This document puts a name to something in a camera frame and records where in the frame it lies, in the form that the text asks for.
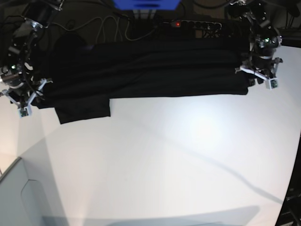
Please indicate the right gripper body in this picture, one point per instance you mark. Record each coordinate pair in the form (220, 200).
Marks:
(28, 91)

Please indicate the blue box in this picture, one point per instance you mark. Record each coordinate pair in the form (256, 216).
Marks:
(146, 4)

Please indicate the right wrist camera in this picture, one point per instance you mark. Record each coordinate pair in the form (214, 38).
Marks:
(24, 111)

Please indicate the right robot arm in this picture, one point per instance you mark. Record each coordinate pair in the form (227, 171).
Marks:
(37, 16)

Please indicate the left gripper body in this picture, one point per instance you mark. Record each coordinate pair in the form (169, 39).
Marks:
(260, 68)

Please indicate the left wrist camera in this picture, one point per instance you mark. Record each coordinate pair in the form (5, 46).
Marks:
(271, 83)

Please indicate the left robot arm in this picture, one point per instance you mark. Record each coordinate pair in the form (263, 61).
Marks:
(264, 40)

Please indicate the black T-shirt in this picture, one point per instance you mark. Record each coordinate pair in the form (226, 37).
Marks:
(86, 77)

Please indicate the black power strip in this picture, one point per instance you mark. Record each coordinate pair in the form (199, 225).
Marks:
(199, 25)

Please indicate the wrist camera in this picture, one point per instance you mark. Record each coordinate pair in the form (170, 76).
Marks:
(271, 83)
(24, 111)

